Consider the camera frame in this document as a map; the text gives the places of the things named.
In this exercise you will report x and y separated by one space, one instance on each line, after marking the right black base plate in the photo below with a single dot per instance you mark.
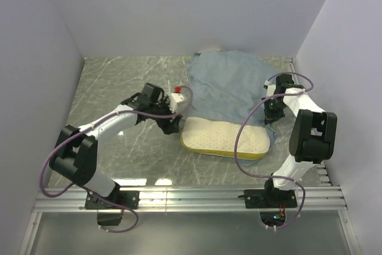
262 199

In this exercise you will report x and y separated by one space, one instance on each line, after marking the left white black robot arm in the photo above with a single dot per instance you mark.
76 152

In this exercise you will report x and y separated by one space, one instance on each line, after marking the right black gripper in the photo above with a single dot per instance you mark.
269 116

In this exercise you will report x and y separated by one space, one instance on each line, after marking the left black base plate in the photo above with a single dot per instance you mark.
128 199

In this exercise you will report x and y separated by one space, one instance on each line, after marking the aluminium front rail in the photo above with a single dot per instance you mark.
169 199

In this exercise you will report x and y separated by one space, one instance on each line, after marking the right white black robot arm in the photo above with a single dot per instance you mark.
312 138

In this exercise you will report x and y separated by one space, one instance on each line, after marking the blue fabric pillowcase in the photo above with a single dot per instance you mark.
226 86

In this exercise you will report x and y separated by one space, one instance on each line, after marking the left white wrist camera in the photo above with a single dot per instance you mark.
178 101

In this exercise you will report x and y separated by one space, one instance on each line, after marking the left black controller box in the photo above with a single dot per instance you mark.
109 219

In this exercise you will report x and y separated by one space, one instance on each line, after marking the right controller board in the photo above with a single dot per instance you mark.
273 218

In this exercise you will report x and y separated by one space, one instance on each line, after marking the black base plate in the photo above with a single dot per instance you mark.
128 199
262 199

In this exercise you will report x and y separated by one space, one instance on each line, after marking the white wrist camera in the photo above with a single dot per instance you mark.
178 101
270 89

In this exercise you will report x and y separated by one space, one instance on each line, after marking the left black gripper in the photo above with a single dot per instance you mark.
168 126

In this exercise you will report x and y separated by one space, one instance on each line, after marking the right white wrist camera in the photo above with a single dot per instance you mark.
270 89

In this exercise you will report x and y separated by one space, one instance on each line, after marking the cream pillow yellow edge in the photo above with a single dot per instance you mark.
218 138

